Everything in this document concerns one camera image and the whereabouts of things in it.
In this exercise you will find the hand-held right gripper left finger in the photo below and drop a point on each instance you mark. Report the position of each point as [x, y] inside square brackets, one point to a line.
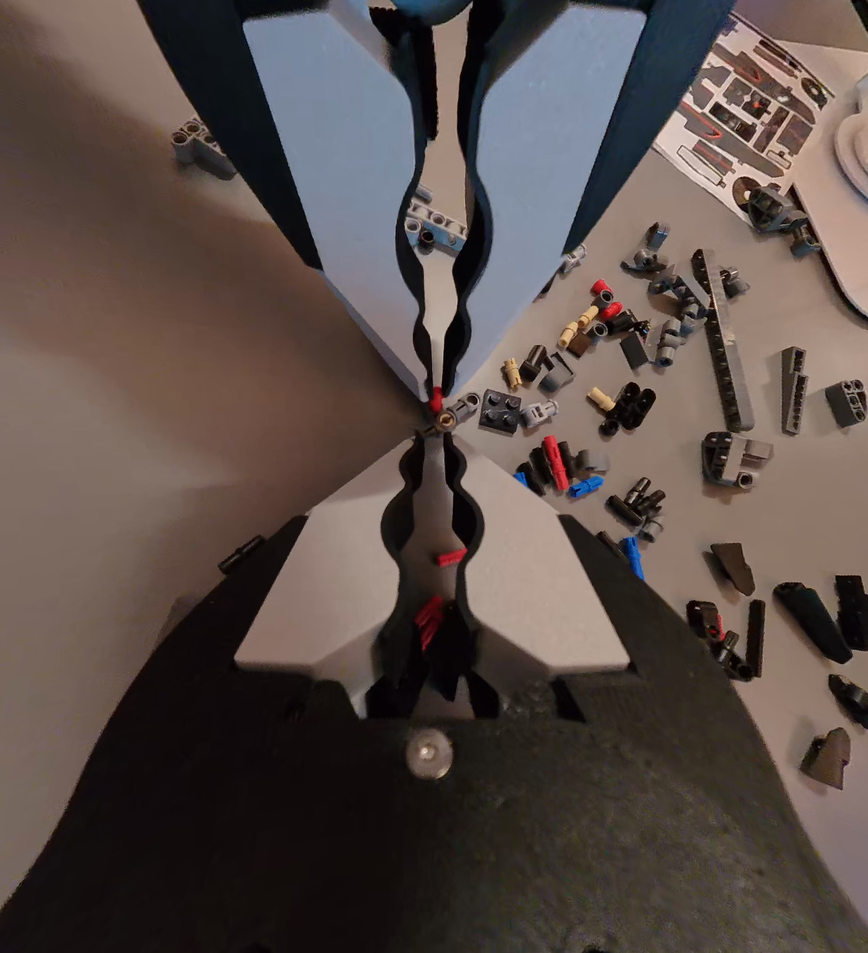
[315, 595]

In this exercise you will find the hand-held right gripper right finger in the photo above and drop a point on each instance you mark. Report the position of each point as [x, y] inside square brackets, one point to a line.
[546, 595]

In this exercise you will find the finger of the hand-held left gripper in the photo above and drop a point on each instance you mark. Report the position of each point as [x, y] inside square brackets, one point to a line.
[330, 149]
[546, 149]

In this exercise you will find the red lego pin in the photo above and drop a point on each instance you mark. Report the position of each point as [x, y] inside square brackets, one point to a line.
[435, 394]

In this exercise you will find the pile of lego pieces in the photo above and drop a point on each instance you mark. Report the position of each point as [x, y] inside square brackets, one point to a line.
[724, 342]

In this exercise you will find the black lego pin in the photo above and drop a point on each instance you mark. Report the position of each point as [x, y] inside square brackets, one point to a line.
[240, 555]

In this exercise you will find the dark grey lego joint assembly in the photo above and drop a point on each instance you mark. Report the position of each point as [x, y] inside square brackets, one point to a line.
[773, 212]

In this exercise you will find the white sticker sheet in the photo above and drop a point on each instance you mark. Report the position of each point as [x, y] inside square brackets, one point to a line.
[747, 112]

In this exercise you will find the white rounded base plate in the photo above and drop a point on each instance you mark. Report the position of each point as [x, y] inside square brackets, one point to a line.
[851, 253]

